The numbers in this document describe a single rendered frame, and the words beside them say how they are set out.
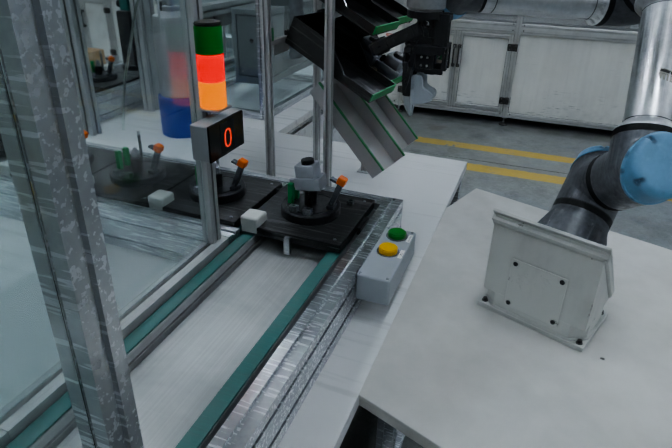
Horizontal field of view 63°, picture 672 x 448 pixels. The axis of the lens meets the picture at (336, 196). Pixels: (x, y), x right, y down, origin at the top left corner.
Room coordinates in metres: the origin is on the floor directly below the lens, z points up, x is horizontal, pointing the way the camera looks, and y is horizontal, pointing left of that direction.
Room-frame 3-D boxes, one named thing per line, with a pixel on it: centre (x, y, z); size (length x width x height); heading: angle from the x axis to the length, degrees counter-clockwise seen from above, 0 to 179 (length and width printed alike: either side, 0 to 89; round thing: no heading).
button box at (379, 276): (0.98, -0.11, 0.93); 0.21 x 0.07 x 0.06; 159
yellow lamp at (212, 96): (1.00, 0.24, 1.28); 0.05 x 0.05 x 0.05
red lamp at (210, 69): (1.00, 0.24, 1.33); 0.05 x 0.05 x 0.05
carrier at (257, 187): (1.23, 0.30, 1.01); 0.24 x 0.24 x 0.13; 69
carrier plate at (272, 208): (1.14, 0.06, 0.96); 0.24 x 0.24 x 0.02; 69
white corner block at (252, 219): (1.08, 0.18, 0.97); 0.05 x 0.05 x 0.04; 69
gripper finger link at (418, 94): (1.09, -0.16, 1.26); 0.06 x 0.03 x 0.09; 69
